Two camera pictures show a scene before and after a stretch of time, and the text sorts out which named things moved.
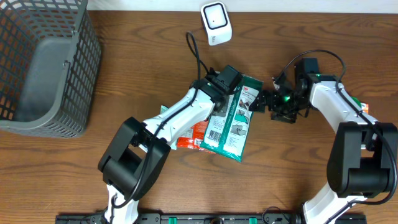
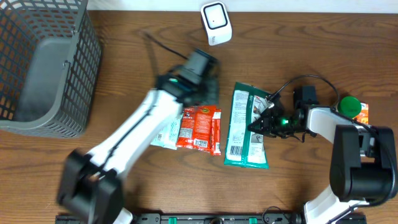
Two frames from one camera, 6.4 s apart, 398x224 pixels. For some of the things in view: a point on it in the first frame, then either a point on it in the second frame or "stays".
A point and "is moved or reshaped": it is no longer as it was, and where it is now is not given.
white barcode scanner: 217,22 stays
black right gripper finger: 259,104 -> 259,128
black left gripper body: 226,104 -> 206,95
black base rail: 197,218 stays
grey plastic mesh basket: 50,61 stays
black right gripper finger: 262,99 -> 261,123
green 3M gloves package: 227,130 is moved or reshaped
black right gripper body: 286,106 -> 282,125
